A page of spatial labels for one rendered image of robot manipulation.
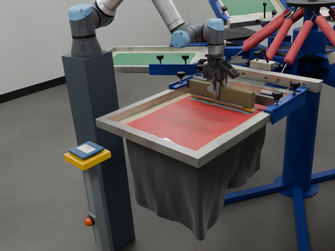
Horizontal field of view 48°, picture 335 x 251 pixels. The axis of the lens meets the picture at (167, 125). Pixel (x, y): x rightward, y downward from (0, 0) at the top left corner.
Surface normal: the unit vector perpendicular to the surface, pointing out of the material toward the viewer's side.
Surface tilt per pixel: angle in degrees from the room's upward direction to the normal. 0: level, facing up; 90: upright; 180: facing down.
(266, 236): 0
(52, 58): 90
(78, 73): 90
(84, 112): 90
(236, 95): 90
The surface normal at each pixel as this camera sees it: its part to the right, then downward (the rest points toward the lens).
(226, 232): -0.07, -0.91
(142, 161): -0.71, 0.36
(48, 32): 0.72, 0.25
